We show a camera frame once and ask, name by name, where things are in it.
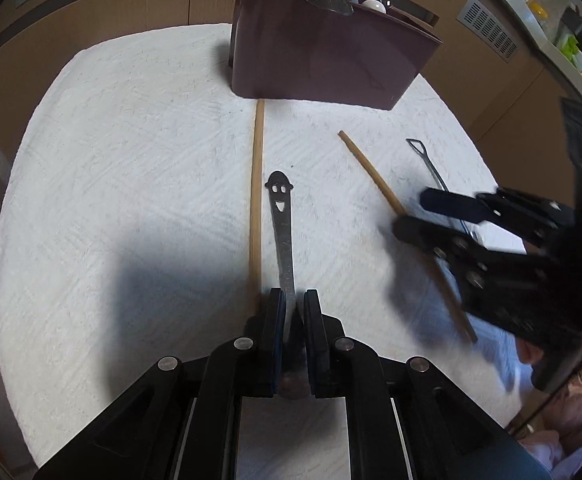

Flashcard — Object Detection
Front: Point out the green bag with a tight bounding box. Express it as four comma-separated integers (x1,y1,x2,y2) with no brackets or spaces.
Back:
557,32,582,63

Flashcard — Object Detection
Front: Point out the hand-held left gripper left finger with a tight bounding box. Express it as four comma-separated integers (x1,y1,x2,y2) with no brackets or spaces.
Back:
35,287,287,480

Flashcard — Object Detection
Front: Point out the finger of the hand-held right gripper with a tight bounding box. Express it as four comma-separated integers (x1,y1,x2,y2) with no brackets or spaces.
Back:
392,214,476,286
419,186,578,243

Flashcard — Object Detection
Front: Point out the wooden chopstick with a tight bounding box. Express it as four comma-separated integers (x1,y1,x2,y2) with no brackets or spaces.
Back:
246,99,266,320
337,130,478,345

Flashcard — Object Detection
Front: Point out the maroon utensil holder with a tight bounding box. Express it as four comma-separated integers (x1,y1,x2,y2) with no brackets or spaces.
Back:
229,0,444,111

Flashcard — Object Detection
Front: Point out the white textured towel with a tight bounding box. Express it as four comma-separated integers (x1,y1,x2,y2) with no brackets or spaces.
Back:
0,22,530,480

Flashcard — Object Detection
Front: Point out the short grey vent grille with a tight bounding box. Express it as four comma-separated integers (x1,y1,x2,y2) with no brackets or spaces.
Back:
456,0,520,64

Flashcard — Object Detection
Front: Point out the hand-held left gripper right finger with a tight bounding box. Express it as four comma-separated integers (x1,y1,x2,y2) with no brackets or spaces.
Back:
302,289,554,480

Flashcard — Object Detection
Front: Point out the stone countertop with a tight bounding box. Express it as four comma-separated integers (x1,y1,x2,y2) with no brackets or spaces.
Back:
488,0,582,108

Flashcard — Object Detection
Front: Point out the thin wire-handled metal utensil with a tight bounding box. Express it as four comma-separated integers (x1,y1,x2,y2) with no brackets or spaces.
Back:
405,138,476,241

